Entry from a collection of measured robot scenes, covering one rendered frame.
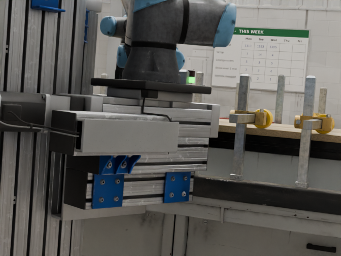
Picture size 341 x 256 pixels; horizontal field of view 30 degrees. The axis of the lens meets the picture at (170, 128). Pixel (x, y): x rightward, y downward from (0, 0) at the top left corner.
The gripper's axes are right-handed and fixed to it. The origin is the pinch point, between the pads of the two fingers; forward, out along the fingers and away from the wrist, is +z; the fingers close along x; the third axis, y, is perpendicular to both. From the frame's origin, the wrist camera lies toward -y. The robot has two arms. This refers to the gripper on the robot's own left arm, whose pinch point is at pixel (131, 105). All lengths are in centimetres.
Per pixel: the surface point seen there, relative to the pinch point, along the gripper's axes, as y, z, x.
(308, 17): -214, -135, -686
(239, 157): -43.6, 16.4, 9.2
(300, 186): -66, 24, 18
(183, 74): -19.8, -14.1, 0.5
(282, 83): -76, -17, -95
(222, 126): -37.9, 5.9, -11.4
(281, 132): -61, 6, -3
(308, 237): -77, 49, -6
